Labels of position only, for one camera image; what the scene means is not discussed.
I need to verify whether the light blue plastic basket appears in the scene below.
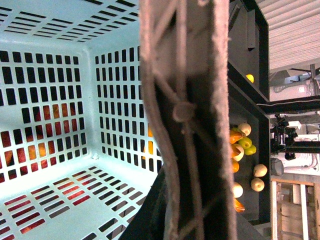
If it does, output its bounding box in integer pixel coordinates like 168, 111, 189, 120
0, 0, 163, 240

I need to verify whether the orange fruit top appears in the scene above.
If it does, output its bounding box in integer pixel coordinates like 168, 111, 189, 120
229, 127, 245, 145

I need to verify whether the orange fruit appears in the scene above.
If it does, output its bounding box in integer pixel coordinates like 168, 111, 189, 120
234, 198, 246, 213
229, 127, 245, 145

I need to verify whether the beige pear top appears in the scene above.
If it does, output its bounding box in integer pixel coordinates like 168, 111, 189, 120
238, 122, 252, 137

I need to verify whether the beige pear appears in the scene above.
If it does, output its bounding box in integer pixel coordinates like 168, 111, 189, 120
253, 164, 268, 178
250, 177, 265, 192
232, 182, 244, 199
238, 122, 252, 137

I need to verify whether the green apple lower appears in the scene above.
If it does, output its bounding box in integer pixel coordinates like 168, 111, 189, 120
244, 144, 257, 156

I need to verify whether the yellow fruit upper shelf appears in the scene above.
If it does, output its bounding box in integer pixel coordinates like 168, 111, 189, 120
246, 74, 255, 83

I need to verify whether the beige pear bottom left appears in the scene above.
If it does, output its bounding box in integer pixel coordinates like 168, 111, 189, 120
232, 182, 244, 199

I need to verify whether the beige pear right upper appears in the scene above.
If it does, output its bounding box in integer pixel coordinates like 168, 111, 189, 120
253, 164, 268, 178

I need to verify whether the beige pear right lower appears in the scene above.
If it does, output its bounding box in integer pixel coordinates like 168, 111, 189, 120
250, 177, 265, 192

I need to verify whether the orange fruit bottom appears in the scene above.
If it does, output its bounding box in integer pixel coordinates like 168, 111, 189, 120
234, 198, 246, 213

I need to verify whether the wooden crate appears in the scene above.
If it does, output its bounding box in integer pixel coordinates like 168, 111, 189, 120
270, 177, 320, 240

